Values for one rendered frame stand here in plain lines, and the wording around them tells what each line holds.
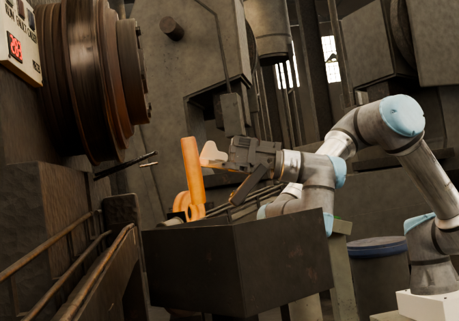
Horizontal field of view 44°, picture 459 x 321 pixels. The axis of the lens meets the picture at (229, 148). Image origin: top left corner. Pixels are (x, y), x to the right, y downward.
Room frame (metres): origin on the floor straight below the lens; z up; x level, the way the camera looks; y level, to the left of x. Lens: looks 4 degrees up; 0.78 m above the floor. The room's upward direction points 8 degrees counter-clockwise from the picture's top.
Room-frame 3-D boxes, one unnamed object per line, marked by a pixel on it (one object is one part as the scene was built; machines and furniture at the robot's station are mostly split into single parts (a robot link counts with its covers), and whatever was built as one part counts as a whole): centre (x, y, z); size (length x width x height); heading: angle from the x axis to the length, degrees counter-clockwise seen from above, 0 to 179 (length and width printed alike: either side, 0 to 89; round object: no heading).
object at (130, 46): (1.49, 0.22, 1.11); 0.28 x 0.06 x 0.28; 5
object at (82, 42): (1.48, 0.32, 1.11); 0.47 x 0.06 x 0.47; 5
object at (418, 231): (1.75, -0.56, 0.54); 0.13 x 0.12 x 0.14; 38
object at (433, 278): (1.75, -0.56, 0.43); 0.15 x 0.15 x 0.10
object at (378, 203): (4.04, -0.74, 0.39); 1.03 x 0.83 x 0.77; 110
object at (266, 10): (10.44, -1.00, 2.25); 0.92 x 0.92 x 4.50
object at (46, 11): (1.47, 0.40, 1.11); 0.47 x 0.10 x 0.47; 5
